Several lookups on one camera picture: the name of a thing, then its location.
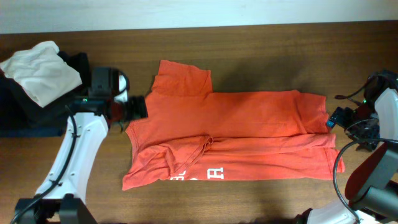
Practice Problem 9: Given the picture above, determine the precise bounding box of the red t-shirt with white print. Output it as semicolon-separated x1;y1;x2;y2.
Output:
123;60;345;190

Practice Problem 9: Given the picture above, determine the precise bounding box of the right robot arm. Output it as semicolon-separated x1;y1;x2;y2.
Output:
292;70;397;224

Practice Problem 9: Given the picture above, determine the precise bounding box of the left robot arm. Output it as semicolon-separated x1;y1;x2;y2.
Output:
11;67;147;223

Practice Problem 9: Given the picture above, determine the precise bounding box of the white folded garment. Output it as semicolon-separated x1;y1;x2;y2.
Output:
1;41;82;107

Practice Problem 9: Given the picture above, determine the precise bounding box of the dark navy folded garment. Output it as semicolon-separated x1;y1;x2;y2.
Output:
1;77;68;138

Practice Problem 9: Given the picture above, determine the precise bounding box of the black folded garment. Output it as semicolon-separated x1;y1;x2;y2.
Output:
1;52;91;130

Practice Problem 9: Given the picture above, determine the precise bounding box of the right black cable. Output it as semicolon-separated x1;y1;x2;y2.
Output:
331;138;398;222

